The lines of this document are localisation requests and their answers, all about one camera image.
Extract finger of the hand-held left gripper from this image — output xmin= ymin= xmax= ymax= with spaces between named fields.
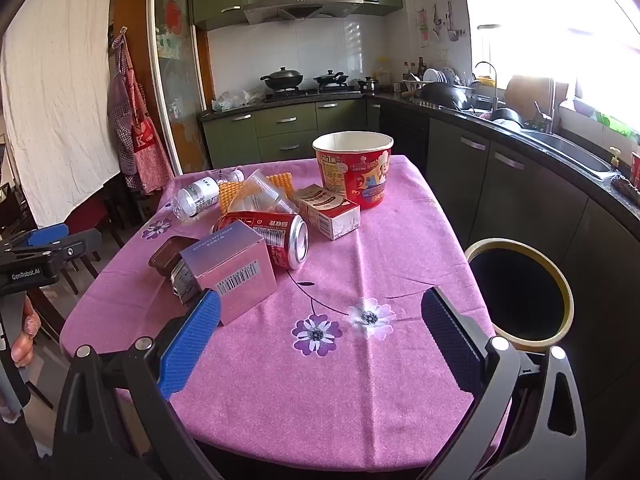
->
xmin=50 ymin=228 xmax=102 ymax=273
xmin=26 ymin=223 xmax=70 ymax=247

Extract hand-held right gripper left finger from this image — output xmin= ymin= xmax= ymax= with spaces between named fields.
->
xmin=50 ymin=287 xmax=226 ymax=480

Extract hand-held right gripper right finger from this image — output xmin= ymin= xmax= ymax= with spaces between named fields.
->
xmin=417 ymin=287 xmax=588 ymax=480

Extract black bin with yellow rim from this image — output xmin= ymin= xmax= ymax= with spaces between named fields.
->
xmin=465 ymin=238 xmax=575 ymax=361

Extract brown plastic tray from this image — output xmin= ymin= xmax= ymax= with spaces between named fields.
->
xmin=148 ymin=236 xmax=201 ymax=277

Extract orange foam net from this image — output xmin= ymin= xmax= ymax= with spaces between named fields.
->
xmin=218 ymin=172 xmax=296 ymax=213

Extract person's left hand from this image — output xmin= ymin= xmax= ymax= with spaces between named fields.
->
xmin=11 ymin=300 xmax=42 ymax=368

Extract dark wooden chair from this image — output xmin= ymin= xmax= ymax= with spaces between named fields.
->
xmin=64 ymin=197 xmax=127 ymax=263

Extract grey printed packet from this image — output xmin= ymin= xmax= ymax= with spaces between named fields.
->
xmin=170 ymin=260 xmax=202 ymax=306

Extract pink cardboard box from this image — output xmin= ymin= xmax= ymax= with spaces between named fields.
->
xmin=179 ymin=220 xmax=279 ymax=326

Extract red checked apron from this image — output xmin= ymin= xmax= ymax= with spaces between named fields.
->
xmin=107 ymin=34 xmax=176 ymax=196

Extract white hanging sheet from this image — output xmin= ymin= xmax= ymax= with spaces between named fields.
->
xmin=0 ymin=0 xmax=122 ymax=229

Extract pink floral tablecloth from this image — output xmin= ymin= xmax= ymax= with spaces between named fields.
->
xmin=59 ymin=154 xmax=511 ymax=461

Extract white pill bottle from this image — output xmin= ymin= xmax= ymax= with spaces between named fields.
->
xmin=172 ymin=176 xmax=221 ymax=221

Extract red soda can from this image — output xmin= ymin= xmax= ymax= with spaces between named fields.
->
xmin=212 ymin=211 xmax=311 ymax=271

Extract clear plastic cup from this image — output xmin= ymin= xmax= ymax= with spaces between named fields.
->
xmin=232 ymin=170 xmax=296 ymax=216

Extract dark lower cabinets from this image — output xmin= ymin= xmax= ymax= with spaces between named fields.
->
xmin=378 ymin=100 xmax=640 ymax=361

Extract small white brown carton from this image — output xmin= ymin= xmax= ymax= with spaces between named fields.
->
xmin=290 ymin=184 xmax=362 ymax=242

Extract red paper noodle bucket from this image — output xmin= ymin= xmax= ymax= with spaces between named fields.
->
xmin=312 ymin=131 xmax=395 ymax=211

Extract frosted glass sliding door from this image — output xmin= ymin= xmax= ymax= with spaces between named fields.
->
xmin=147 ymin=0 xmax=208 ymax=177

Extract clear plastic bags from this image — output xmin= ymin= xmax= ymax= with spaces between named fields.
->
xmin=212 ymin=88 xmax=266 ymax=112

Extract steel sink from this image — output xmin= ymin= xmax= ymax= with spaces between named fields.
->
xmin=520 ymin=127 xmax=613 ymax=177

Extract green lower cabinets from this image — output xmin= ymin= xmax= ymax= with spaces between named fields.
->
xmin=201 ymin=97 xmax=381 ymax=170

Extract black pan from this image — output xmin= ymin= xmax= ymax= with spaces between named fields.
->
xmin=492 ymin=107 xmax=524 ymax=129

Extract dark scrubbing brush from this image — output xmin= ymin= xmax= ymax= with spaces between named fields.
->
xmin=611 ymin=175 xmax=640 ymax=207

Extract large black wok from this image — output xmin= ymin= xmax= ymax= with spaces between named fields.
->
xmin=419 ymin=82 xmax=476 ymax=111

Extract steel faucet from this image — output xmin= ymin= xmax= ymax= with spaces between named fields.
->
xmin=474 ymin=61 xmax=499 ymax=111

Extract brown cutting board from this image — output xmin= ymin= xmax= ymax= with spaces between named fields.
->
xmin=505 ymin=74 xmax=556 ymax=116

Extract dish rack with dishes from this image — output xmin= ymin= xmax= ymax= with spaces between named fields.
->
xmin=402 ymin=66 xmax=473 ymax=95

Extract gas stove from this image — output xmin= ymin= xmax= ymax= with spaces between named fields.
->
xmin=264 ymin=86 xmax=362 ymax=102

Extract dark condiment bottles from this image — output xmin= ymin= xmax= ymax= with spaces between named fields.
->
xmin=402 ymin=56 xmax=429 ymax=82

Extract small black lidded wok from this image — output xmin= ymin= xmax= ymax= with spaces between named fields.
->
xmin=313 ymin=70 xmax=349 ymax=88

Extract hanging kitchen utensils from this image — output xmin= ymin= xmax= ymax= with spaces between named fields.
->
xmin=415 ymin=1 xmax=467 ymax=44

